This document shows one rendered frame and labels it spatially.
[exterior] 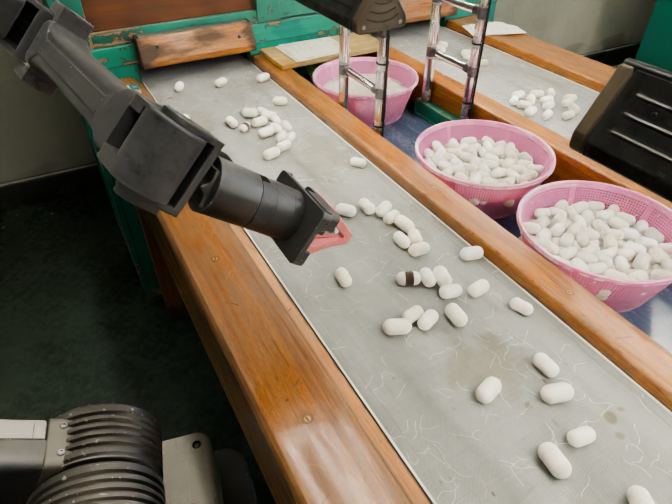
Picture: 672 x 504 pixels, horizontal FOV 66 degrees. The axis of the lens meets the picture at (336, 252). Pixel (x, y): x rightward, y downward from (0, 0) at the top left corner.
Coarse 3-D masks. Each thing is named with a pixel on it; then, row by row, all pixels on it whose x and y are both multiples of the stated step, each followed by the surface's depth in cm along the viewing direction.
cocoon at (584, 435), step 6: (582, 426) 56; (588, 426) 55; (570, 432) 55; (576, 432) 55; (582, 432) 55; (588, 432) 55; (594, 432) 55; (570, 438) 55; (576, 438) 54; (582, 438) 54; (588, 438) 54; (594, 438) 55; (570, 444) 55; (576, 444) 54; (582, 444) 54
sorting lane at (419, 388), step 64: (256, 128) 113; (320, 128) 113; (320, 192) 93; (384, 192) 93; (320, 256) 80; (384, 256) 80; (448, 256) 80; (320, 320) 69; (384, 320) 69; (448, 320) 69; (512, 320) 69; (384, 384) 61; (448, 384) 61; (512, 384) 61; (576, 384) 61; (448, 448) 55; (512, 448) 55; (576, 448) 55; (640, 448) 55
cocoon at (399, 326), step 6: (396, 318) 67; (402, 318) 67; (384, 324) 67; (390, 324) 66; (396, 324) 66; (402, 324) 66; (408, 324) 66; (384, 330) 67; (390, 330) 66; (396, 330) 66; (402, 330) 66; (408, 330) 66
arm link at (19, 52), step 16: (0, 0) 65; (16, 0) 66; (32, 0) 67; (0, 16) 66; (16, 16) 67; (32, 16) 71; (48, 16) 65; (0, 32) 67; (16, 32) 72; (32, 32) 66; (16, 48) 67
